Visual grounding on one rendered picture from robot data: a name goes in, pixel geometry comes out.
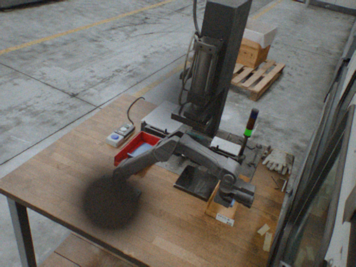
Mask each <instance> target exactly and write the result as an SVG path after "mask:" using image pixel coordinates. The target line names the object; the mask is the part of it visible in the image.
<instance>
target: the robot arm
mask: <svg viewBox="0 0 356 267"><path fill-rule="evenodd" d="M186 131H187V129H185V128H184V127H180V128H178V129H177V130H175V131H173V132H172V133H171V134H169V135H168V136H166V137H165V138H164V139H162V140H160V141H159V142H158V143H157V144H155V146H153V147H152V148H150V149H148V150H147V151H145V152H143V153H141V154H138V155H137V156H135V157H133V158H130V159H129V158H126V159H124V160H123V161H122V162H121V163H120V164H119V165H118V166H117V167H116V168H115V169H114V170H113V174H112V176H109V175H106V174H103V175H102V176H101V177H100V178H99V179H98V180H97V181H96V182H95V184H96V185H97V186H100V187H102V188H104V189H105V190H107V191H110V192H112V193H114V194H116V195H119V196H121V197H123V198H125V199H127V200H129V201H132V202H134V201H135V200H136V199H137V198H138V197H139V196H140V194H141V190H140V189H137V188H135V187H133V186H131V185H128V184H126V179H128V178H130V177H131V176H132V175H133V174H135V173H136V172H138V171H140V170H142V169H143V168H145V167H147V166H149V165H151V164H154V163H158V162H161V163H162V162H167V161H168V160H169V159H170V157H171V156H172V155H173V153H174V152H178V153H180V154H183V155H185V156H187V157H189V158H190V159H192V160H194V161H195V162H197V163H199V164H201V165H203V166H204V167H206V168H207V169H208V170H209V171H210V172H211V173H213V174H214V175H215V176H217V178H218V179H219V180H220V182H219V188H218V190H217V192H216V195H215V197H214V199H213V201H214V202H216V203H218V204H220V205H222V206H224V207H226V208H229V206H230V205H231V203H232V200H233V199H235V200H236V202H238V203H240V204H241V205H243V206H245V207H248V208H250V207H251V205H252V203H253V200H254V199H255V196H254V193H255V191H256V185H253V184H250V183H247V182H244V179H241V178H239V174H240V172H241V170H242V167H241V165H240V164H239V163H238V162H236V161H234V160H232V159H231V158H229V157H228V158H226V157H225V156H222V155H219V154H217V153H215V152H212V151H211V150H209V149H207V148H205V147H204V146H203V145H202V144H199V143H198V142H196V141H195V140H193V139H192V138H191V137H190V136H189V135H187V134H185V132H186Z"/></svg>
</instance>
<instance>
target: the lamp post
mask: <svg viewBox="0 0 356 267"><path fill-rule="evenodd" d="M251 111H252V112H254V113H259V112H260V111H259V109H258V108H252V109H251ZM243 136H244V140H243V143H242V147H241V150H240V152H239V153H238V156H239V158H240V157H241V156H242V155H244V159H245V158H246V155H245V154H244V153H243V152H244V149H245V146H246V142H247V141H248V138H251V136H246V135H245V134H243Z"/></svg>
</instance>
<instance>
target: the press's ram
mask: <svg viewBox="0 0 356 267"><path fill-rule="evenodd" d="M217 97H218V96H217ZM217 97H216V99H217ZM216 99H215V100H213V99H210V101H209V102H208V103H207V104H206V105H205V106H204V108H201V107H200V106H199V105H196V104H193V103H191V104H190V105H189V106H184V105H183V106H180V105H179V106H178V107H177V108H176V109H175V110H174V111H173V112H172V113H171V119H173V120H176V121H177V122H180V123H182V124H185V125H187V126H190V127H193V128H196V129H199V130H202V131H205V130H206V129H207V127H208V126H209V125H210V124H211V121H212V118H213V116H211V115H208V114H207V113H206V112H207V111H208V109H209V108H210V107H211V105H212V104H213V103H214V102H215V101H216Z"/></svg>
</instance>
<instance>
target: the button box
mask: <svg viewBox="0 0 356 267"><path fill-rule="evenodd" d="M138 99H144V100H145V98H144V97H143V96H141V97H139V98H137V99H136V100H135V101H134V102H133V103H132V104H131V105H130V107H129V108H128V109H127V116H128V118H129V120H130V121H131V122H132V124H128V123H124V124H123V125H122V126H120V127H119V128H118V129H116V130H115V131H114V132H115V133H116V134H119V135H121V136H123V137H124V140H125V139H126V138H128V137H129V136H130V135H131V134H132V133H133V132H134V131H135V126H133V125H134V123H133V121H132V120H131V119H130V117H129V109H130V108H131V106H132V105H133V104H134V103H135V102H136V101H137V100H138ZM124 125H129V126H130V128H126V131H122V130H121V128H122V127H124Z"/></svg>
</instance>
